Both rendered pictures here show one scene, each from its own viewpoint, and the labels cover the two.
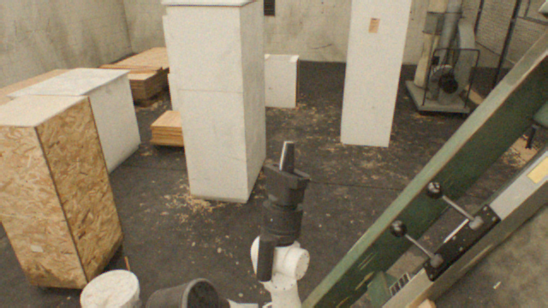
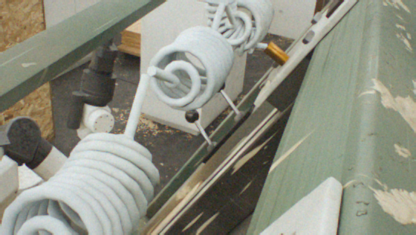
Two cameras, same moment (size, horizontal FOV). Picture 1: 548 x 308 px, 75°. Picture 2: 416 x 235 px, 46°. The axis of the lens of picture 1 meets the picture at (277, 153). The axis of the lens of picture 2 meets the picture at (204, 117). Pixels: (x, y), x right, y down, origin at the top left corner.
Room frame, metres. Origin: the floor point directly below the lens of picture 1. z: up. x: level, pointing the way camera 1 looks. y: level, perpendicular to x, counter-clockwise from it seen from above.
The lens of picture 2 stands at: (-0.42, -0.59, 2.08)
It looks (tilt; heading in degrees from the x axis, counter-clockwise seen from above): 30 degrees down; 15
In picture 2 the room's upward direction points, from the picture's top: 5 degrees clockwise
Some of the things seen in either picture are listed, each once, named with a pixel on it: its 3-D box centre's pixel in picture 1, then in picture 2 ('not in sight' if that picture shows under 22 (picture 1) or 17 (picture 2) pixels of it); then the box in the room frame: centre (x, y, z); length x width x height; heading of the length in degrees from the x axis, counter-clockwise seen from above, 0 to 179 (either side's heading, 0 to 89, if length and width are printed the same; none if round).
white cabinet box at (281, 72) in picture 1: (279, 80); (296, 4); (5.60, -0.04, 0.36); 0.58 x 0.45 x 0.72; 80
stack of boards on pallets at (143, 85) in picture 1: (152, 72); not in sight; (6.61, 2.33, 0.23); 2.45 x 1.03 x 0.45; 170
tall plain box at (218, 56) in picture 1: (226, 98); (200, 10); (3.20, 0.47, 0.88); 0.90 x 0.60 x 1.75; 170
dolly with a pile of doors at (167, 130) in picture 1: (178, 131); (152, 42); (4.09, 1.24, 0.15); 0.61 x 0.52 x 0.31; 170
